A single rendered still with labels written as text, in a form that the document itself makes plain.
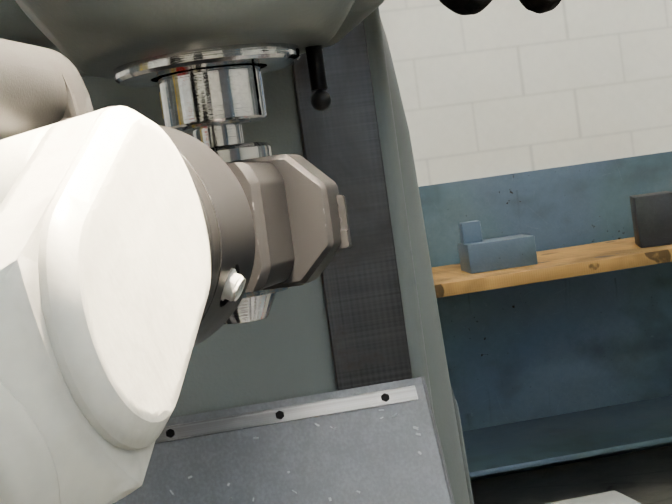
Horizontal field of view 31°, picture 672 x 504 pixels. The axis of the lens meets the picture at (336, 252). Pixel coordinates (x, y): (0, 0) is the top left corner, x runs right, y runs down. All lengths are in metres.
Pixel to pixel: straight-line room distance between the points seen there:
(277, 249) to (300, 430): 0.47
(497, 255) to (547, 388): 0.93
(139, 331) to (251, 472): 0.65
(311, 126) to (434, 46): 4.01
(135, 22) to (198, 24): 0.02
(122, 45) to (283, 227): 0.10
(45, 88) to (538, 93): 4.70
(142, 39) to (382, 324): 0.50
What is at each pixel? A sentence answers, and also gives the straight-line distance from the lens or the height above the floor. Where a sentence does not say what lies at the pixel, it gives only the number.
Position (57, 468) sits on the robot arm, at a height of 1.19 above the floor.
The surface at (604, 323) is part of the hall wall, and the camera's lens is 5.13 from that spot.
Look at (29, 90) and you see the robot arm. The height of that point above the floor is 1.28.
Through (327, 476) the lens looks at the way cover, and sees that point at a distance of 0.94.
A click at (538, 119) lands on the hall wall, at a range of 5.04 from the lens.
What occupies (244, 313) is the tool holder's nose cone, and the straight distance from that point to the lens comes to 0.56.
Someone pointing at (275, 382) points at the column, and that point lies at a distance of 0.96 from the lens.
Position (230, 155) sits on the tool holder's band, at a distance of 0.55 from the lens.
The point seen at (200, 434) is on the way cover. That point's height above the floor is 1.07.
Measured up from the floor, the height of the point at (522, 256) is 0.92.
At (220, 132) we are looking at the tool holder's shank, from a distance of 0.56.
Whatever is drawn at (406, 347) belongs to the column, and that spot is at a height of 1.11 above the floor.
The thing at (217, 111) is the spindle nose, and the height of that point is 1.28.
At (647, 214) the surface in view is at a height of 1.00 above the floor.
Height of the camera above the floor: 1.24
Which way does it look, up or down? 3 degrees down
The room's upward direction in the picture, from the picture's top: 8 degrees counter-clockwise
